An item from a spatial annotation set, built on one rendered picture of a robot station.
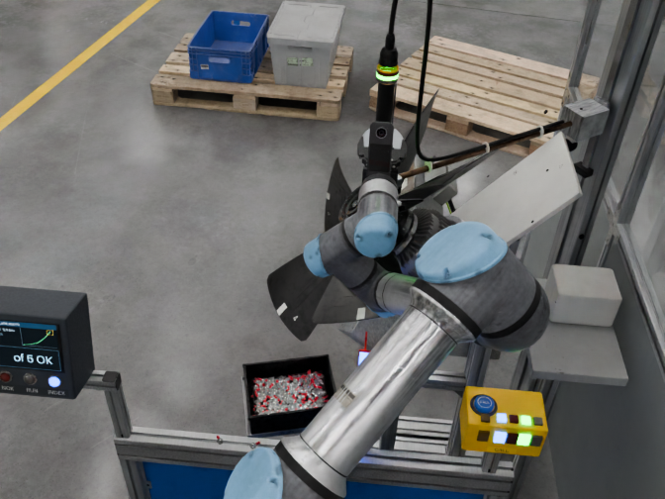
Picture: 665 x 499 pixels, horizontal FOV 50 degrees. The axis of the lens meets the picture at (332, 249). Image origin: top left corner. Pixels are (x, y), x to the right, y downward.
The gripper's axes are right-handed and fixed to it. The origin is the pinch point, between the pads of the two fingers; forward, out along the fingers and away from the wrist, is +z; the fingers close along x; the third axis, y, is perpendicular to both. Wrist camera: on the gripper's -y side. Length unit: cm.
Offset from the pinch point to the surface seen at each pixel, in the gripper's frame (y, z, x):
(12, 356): 30, -45, -69
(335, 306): 29.6, -24.2, -7.0
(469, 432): 42, -44, 22
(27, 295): 23, -35, -68
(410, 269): 35.7, -3.8, 9.3
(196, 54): 120, 272, -116
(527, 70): 137, 317, 96
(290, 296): 49, -2, -20
